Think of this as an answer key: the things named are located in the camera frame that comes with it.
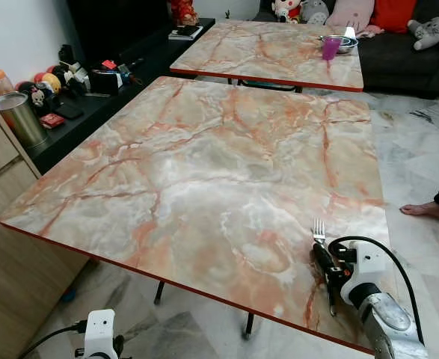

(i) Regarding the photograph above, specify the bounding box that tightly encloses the silver metal fork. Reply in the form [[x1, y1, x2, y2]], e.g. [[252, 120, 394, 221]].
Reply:
[[312, 218, 338, 316]]

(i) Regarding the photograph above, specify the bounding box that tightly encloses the person's bare foot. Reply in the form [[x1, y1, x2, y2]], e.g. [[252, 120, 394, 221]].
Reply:
[[399, 200, 439, 220]]

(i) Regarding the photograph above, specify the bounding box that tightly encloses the light wooden cabinet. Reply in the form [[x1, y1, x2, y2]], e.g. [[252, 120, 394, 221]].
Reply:
[[0, 101, 90, 359]]

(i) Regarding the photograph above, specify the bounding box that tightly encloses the black table underframe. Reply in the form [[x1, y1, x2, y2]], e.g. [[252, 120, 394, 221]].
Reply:
[[218, 76, 307, 93]]

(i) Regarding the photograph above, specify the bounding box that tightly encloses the dark grey sofa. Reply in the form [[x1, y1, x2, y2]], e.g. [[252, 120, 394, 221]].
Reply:
[[252, 0, 439, 99]]

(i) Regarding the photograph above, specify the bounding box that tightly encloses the purple plastic cup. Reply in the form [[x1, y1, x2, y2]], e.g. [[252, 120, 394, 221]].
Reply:
[[322, 35, 344, 61]]

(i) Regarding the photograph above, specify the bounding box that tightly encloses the stainless steel bowl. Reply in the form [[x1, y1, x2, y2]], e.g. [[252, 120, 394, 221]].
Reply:
[[317, 33, 360, 55]]

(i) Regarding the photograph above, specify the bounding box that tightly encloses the black low console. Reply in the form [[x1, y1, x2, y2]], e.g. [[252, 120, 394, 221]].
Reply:
[[28, 16, 217, 176]]

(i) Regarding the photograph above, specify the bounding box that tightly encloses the pink cushion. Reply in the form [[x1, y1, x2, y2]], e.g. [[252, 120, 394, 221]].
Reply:
[[325, 0, 378, 36]]

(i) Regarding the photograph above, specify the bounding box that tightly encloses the small red box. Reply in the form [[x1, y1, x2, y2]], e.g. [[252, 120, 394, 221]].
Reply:
[[39, 111, 66, 129]]

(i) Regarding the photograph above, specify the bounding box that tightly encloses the grey eared plush toy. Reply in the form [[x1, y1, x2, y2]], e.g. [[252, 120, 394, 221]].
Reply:
[[407, 16, 439, 52]]

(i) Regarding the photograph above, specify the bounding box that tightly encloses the grey round plush toy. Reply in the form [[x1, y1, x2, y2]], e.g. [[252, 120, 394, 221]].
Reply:
[[299, 0, 331, 25]]

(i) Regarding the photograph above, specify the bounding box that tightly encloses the flat black wallet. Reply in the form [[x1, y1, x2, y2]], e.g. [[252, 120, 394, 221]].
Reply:
[[54, 101, 86, 121]]

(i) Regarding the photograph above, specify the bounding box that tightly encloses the white and red plush toy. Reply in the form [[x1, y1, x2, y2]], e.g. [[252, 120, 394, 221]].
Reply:
[[271, 0, 303, 24]]

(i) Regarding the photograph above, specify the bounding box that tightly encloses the red cushion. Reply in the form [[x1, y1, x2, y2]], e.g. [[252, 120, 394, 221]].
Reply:
[[368, 0, 419, 33]]

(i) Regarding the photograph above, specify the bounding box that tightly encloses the stainless steel tumbler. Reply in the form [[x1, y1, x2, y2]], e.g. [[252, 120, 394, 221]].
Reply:
[[0, 90, 49, 150]]

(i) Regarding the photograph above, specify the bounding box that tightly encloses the small stack of books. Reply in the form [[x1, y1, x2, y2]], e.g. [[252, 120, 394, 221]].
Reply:
[[166, 24, 204, 40]]

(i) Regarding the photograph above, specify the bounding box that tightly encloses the black mouse plush toy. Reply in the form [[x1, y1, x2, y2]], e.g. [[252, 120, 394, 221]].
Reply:
[[18, 80, 49, 114]]

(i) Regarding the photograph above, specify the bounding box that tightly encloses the black box with red top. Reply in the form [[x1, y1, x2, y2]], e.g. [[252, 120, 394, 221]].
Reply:
[[88, 59, 127, 95]]

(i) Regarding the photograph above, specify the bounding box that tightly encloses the yellow round toy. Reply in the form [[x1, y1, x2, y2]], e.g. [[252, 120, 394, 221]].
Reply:
[[39, 71, 62, 93]]

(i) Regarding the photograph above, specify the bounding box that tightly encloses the red figurine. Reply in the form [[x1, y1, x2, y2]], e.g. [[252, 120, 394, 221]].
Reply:
[[168, 0, 200, 28]]

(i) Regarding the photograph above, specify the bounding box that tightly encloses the black and white toy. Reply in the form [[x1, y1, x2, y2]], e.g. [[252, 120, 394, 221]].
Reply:
[[58, 45, 90, 88]]

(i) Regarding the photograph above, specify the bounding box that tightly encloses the black television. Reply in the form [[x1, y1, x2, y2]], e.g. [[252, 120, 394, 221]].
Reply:
[[65, 0, 172, 66]]

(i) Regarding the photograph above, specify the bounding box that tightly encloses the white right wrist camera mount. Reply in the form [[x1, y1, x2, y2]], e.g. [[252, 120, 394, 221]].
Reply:
[[342, 239, 389, 289]]

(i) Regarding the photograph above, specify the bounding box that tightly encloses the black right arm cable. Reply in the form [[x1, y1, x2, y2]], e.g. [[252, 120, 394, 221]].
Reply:
[[328, 236, 426, 346]]

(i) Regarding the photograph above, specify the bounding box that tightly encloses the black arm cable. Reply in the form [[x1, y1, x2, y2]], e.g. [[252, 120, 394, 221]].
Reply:
[[17, 321, 85, 359], [328, 236, 426, 346]]

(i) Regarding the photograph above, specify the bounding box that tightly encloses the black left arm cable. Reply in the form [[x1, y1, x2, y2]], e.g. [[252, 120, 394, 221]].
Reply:
[[17, 321, 85, 359]]

